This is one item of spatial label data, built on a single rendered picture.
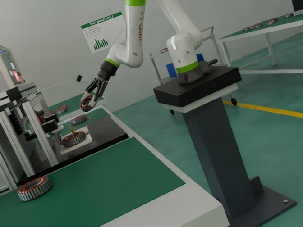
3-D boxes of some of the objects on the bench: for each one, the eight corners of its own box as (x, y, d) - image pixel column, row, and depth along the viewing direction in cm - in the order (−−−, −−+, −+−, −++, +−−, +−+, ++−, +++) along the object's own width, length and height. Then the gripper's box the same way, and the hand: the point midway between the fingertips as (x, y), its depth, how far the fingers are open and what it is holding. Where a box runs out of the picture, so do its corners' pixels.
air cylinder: (52, 153, 153) (48, 143, 152) (52, 157, 146) (47, 146, 145) (42, 157, 152) (37, 147, 151) (41, 161, 145) (36, 151, 144)
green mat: (134, 136, 136) (134, 136, 136) (185, 183, 77) (185, 183, 77) (-99, 241, 117) (-100, 240, 117) (-263, 406, 59) (-264, 405, 59)
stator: (89, 117, 232) (87, 112, 231) (84, 121, 221) (82, 116, 220) (75, 122, 234) (73, 117, 233) (70, 126, 223) (67, 121, 222)
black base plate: (109, 118, 199) (107, 115, 198) (128, 138, 137) (126, 133, 137) (35, 150, 190) (34, 146, 189) (21, 185, 128) (19, 180, 128)
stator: (15, 205, 107) (10, 196, 106) (30, 189, 118) (26, 180, 117) (44, 196, 105) (39, 186, 104) (57, 180, 116) (53, 171, 115)
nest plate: (90, 135, 160) (89, 133, 160) (93, 141, 146) (91, 138, 146) (61, 147, 157) (60, 145, 157) (61, 155, 143) (60, 152, 143)
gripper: (120, 78, 184) (99, 111, 181) (101, 74, 203) (82, 103, 200) (110, 71, 180) (89, 104, 177) (92, 67, 198) (73, 97, 195)
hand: (87, 101), depth 188 cm, fingers closed on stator, 11 cm apart
